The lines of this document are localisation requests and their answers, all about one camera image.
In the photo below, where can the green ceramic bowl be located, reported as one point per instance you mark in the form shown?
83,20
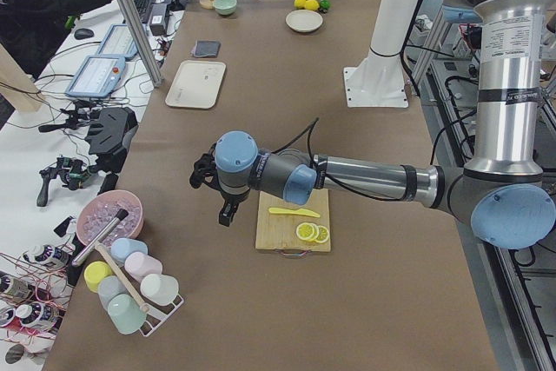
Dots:
225,7

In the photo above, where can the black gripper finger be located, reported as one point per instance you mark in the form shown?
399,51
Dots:
227,213

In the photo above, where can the blue teach pendant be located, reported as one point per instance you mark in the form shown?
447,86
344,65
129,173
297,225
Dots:
97,77
118,41

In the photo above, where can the steel ice scoop handle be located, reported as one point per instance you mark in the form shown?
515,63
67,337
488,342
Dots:
79,259

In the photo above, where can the black computer mouse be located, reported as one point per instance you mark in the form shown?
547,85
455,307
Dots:
83,33

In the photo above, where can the aluminium frame post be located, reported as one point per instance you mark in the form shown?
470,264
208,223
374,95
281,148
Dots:
136,29

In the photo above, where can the blue cup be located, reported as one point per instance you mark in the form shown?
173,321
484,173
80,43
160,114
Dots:
122,248

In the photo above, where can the mint green cup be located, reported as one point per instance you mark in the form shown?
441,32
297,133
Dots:
125,314

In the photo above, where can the bamboo cutting board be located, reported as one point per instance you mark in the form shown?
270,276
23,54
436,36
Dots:
277,232

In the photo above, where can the yellow cup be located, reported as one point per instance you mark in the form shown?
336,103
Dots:
94,273

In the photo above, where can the yellow plastic knife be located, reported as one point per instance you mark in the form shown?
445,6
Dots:
300,212

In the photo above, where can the black keyboard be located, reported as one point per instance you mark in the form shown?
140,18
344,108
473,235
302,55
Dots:
144,8

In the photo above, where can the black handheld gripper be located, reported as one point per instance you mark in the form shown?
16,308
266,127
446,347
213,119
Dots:
73,173

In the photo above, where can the white cup rack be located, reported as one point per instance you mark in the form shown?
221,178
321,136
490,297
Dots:
157,315

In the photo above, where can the pink cup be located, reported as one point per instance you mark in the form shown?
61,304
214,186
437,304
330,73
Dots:
138,265

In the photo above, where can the pink bowl of ice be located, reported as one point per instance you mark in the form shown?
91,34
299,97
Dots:
97,214

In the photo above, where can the person in black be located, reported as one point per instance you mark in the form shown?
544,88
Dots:
33,30

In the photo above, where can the white cup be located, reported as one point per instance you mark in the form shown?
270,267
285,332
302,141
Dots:
160,289

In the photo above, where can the grey folded cloth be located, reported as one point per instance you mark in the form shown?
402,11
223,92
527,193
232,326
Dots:
206,48

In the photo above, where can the lemon slice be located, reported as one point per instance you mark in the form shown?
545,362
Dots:
307,231
323,235

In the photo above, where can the cream round plate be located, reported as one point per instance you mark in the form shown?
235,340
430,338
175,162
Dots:
304,21

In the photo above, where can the green lime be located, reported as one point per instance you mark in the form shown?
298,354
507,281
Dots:
324,6

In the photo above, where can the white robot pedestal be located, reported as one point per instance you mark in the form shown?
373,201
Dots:
378,81

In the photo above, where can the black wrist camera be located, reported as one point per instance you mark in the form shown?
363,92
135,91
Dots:
204,172

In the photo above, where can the cream rabbit tray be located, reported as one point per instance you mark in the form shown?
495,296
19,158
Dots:
196,85

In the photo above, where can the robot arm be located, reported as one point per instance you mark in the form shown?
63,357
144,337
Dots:
497,193

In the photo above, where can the yellow lemon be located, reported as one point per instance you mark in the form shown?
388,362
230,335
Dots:
313,5
299,4

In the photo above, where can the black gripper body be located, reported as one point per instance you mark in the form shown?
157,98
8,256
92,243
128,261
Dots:
230,201

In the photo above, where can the grey cup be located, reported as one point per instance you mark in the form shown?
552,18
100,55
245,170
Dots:
109,288

